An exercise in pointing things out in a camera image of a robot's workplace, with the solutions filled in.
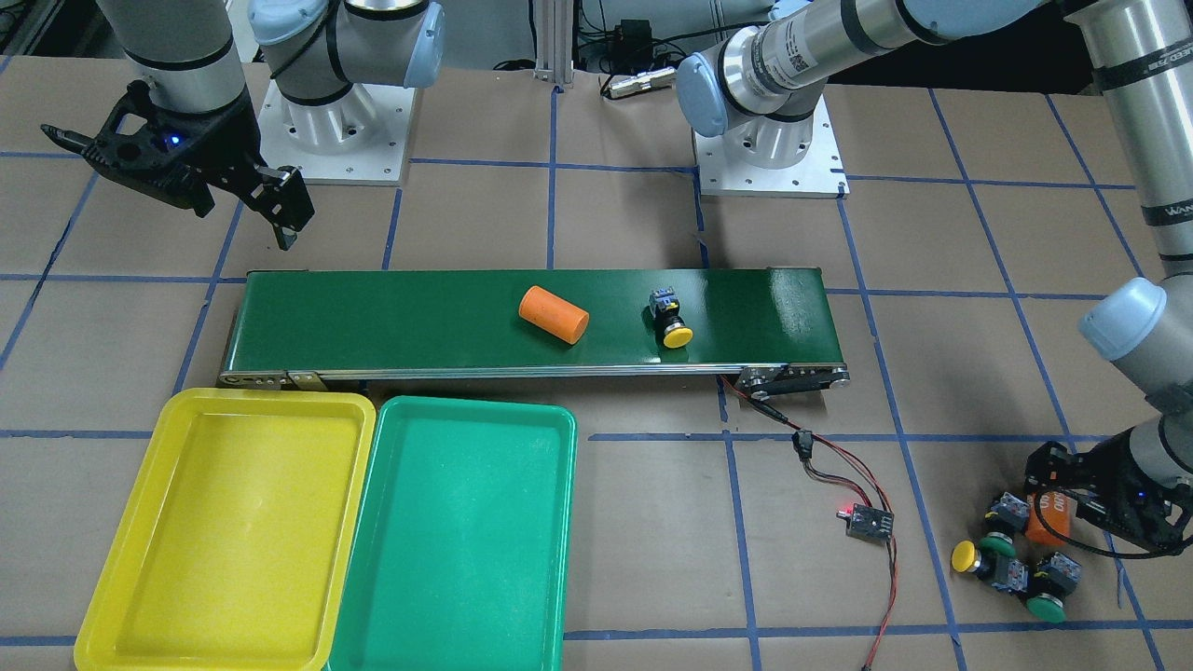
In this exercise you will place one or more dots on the green push button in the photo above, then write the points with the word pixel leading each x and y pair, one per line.
pixel 1006 517
pixel 1051 581

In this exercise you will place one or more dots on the green conveyor belt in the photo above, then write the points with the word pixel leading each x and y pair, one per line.
pixel 770 330

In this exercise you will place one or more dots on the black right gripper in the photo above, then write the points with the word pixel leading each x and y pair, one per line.
pixel 226 131

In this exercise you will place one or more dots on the green plastic tray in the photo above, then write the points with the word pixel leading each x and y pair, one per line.
pixel 460 557

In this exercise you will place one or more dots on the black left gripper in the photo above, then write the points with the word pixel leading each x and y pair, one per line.
pixel 1115 469

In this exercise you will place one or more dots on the orange can with white print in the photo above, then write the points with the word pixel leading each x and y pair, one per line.
pixel 1049 519

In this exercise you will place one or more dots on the small black circuit board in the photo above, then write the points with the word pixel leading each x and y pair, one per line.
pixel 867 523

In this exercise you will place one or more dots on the plain orange cylinder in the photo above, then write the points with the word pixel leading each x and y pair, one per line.
pixel 554 315

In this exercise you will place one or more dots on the yellow plastic tray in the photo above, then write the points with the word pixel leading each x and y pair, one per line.
pixel 233 548

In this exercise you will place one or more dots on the blue black push button block two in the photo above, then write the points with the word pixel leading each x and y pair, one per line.
pixel 1009 576

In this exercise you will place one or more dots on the aluminium frame post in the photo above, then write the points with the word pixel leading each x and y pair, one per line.
pixel 554 38

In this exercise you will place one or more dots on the yellow push button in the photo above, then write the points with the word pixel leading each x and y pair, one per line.
pixel 970 557
pixel 670 329

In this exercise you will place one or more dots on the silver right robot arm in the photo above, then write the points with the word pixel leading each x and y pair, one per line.
pixel 316 51

